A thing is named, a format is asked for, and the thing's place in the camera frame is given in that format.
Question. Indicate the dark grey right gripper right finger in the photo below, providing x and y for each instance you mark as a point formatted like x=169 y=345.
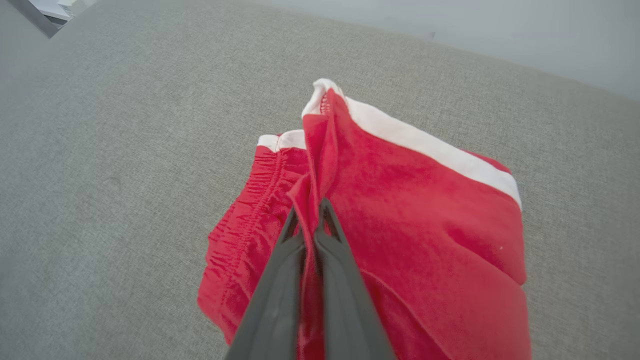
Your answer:
x=350 y=310

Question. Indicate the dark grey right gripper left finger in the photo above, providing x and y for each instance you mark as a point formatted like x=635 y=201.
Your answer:
x=272 y=310

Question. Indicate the red shorts with white lining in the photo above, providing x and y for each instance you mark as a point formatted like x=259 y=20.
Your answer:
x=430 y=235

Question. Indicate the grey fabric sofa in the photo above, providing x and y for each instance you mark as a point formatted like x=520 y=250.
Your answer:
x=125 y=175

